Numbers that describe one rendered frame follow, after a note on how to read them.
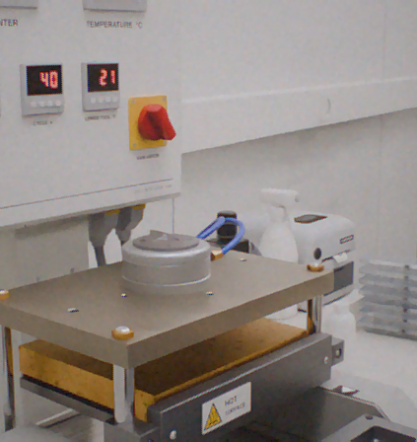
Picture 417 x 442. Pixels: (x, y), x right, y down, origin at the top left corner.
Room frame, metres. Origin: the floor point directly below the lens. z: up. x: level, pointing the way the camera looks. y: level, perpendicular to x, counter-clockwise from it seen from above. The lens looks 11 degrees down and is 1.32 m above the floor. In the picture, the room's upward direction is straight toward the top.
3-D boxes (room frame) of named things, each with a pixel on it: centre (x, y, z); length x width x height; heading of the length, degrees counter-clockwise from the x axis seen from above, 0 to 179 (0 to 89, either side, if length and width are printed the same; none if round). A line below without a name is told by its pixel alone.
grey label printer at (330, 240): (1.78, -0.17, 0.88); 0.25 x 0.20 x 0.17; 53
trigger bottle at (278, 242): (1.64, -0.14, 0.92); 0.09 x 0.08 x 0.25; 53
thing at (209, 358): (0.75, 0.03, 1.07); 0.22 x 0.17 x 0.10; 139
